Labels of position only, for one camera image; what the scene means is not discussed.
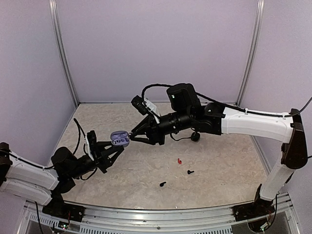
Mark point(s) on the right aluminium frame post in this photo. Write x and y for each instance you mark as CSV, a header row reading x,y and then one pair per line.
x,y
252,51

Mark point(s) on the purple earbud charging case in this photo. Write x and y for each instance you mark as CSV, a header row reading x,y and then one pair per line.
x,y
120,138

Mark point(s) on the front aluminium rail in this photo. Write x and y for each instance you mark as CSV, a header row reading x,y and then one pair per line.
x,y
107,220

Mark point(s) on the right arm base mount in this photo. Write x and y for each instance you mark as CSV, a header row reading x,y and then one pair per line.
x,y
252,210

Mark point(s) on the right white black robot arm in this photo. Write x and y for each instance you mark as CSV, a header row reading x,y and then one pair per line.
x,y
192,110

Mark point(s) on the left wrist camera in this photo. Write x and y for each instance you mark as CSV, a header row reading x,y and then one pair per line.
x,y
89,141

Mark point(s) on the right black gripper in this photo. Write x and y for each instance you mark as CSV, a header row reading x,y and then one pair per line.
x,y
151,127

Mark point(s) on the black charging case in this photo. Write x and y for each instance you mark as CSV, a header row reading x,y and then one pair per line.
x,y
195,137

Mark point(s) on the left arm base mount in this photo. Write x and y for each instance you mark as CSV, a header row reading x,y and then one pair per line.
x,y
64,210

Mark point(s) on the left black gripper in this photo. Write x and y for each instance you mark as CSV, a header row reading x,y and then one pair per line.
x,y
102,158

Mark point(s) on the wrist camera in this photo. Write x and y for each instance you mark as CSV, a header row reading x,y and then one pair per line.
x,y
144,106
89,141

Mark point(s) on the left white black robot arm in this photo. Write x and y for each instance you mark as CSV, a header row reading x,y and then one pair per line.
x,y
35,182

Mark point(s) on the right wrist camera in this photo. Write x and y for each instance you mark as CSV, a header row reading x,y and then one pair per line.
x,y
144,106

